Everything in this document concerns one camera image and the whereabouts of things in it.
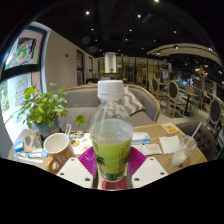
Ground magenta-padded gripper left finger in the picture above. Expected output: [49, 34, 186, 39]
[56, 146, 99, 189]

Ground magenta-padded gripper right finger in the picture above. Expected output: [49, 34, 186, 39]
[126, 145, 169, 189]

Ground clear green-labelled water bottle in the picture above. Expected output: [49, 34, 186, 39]
[89, 79, 134, 183]

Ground tan mug white inside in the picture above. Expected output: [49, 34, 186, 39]
[43, 132, 76, 174]

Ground picture-printed white sheet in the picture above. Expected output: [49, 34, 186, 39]
[68, 131, 94, 154]

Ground white napkin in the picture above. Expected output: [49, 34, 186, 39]
[158, 134, 181, 155]

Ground blue-topped white leaflet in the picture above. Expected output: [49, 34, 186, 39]
[131, 132, 152, 145]

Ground yellow code card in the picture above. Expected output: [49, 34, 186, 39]
[161, 122, 179, 134]

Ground brown card with dark shapes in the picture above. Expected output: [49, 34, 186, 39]
[22, 132, 44, 153]

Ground grey tufted armchair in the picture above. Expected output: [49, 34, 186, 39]
[175, 120, 219, 161]

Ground blue white card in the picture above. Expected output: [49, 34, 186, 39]
[13, 139, 25, 154]

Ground grey white chevron cushion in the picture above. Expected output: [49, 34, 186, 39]
[121, 85, 146, 116]

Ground grey curved sofa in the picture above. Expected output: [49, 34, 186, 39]
[56, 83, 162, 133]

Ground green potted plant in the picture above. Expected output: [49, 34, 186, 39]
[13, 82, 86, 139]

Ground group of round-backed chairs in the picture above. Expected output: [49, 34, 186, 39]
[148, 76, 224, 134]

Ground white round column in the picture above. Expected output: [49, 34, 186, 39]
[104, 51, 117, 74]

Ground window with festive decals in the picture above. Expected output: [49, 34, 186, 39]
[0, 26, 48, 141]

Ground ceiling spot lights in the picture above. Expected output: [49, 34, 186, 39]
[79, 0, 188, 51]

